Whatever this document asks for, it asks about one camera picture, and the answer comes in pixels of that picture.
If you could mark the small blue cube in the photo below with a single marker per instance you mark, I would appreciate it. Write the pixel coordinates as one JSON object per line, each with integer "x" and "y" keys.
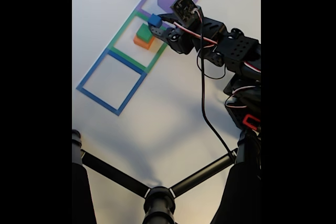
{"x": 154, "y": 20}

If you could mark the medium green cube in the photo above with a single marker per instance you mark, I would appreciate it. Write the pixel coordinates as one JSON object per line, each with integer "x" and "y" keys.
{"x": 144, "y": 33}

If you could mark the large orange cube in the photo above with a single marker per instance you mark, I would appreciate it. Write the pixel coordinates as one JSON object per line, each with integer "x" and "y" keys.
{"x": 143, "y": 44}

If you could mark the red clamp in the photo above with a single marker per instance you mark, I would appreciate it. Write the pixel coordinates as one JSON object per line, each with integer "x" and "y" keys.
{"x": 246, "y": 121}

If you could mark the black tripod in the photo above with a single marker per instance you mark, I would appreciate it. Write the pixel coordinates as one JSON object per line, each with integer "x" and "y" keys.
{"x": 157, "y": 203}

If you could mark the gripper camera board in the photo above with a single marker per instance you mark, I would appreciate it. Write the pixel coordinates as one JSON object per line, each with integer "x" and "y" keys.
{"x": 186, "y": 9}

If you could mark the green square tape frame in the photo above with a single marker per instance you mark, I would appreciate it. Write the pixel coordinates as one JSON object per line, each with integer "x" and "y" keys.
{"x": 126, "y": 56}

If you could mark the blue square tape frame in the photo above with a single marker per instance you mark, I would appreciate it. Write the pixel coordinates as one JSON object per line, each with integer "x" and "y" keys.
{"x": 99, "y": 102}

